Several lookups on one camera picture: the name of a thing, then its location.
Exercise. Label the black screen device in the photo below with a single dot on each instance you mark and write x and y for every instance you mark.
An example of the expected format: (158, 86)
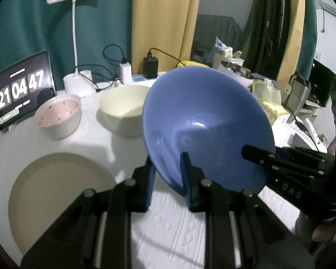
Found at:
(322, 84)

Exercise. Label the yellow tissue pack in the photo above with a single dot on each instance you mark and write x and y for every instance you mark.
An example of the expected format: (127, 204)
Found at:
(268, 98)

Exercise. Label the pink strawberry print bowl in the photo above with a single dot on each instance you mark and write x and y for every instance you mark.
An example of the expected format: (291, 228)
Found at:
(58, 109)

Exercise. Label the tablet showing clock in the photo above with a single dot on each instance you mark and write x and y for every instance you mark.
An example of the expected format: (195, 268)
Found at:
(19, 89)

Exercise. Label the black charger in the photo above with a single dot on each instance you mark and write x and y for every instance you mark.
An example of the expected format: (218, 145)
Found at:
(151, 67)

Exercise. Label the beige plate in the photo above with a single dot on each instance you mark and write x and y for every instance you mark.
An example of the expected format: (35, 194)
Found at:
(53, 190)

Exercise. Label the white power strip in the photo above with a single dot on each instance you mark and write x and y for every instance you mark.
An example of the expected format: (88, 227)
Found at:
(137, 83)

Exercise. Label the cream bowl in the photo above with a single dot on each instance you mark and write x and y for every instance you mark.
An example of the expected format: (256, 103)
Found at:
(123, 101)

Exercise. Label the flat yellow wipes pack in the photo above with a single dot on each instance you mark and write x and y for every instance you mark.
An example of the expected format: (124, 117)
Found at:
(190, 64)

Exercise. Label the metal stand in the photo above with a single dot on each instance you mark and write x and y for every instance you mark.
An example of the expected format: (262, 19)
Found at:
(298, 95)

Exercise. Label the dark blue bowl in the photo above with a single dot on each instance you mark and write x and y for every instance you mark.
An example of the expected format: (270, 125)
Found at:
(207, 117)

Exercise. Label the black phone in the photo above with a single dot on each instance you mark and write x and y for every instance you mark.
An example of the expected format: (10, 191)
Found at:
(296, 140)

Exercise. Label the grey chair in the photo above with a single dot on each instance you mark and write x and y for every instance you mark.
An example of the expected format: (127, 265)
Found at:
(215, 33)

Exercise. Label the white tube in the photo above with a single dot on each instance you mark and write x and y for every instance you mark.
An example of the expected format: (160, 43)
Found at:
(312, 130)

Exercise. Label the white charger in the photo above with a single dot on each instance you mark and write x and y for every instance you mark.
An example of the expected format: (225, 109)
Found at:
(126, 72)

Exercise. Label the white desk lamp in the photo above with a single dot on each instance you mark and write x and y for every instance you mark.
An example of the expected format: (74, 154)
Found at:
(78, 85)

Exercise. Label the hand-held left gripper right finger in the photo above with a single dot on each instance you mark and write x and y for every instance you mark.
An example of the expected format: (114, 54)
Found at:
(186, 182)

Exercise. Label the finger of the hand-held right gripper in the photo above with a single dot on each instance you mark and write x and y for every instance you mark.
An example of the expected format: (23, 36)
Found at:
(296, 152)
(257, 155)

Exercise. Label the small carton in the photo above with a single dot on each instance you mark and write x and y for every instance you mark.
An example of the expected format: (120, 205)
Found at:
(225, 53)

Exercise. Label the narrow yellow curtain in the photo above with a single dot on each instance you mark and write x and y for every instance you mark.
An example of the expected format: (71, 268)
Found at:
(294, 33)

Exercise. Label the person's right hand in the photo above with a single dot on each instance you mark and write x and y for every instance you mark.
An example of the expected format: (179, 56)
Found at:
(323, 232)

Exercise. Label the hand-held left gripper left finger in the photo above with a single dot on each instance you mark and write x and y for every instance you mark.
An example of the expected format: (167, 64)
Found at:
(149, 186)

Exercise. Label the narrow teal curtain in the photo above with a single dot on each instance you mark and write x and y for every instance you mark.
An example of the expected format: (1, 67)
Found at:
(310, 19)

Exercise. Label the dark frame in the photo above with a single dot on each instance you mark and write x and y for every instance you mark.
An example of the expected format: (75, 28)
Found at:
(266, 19)

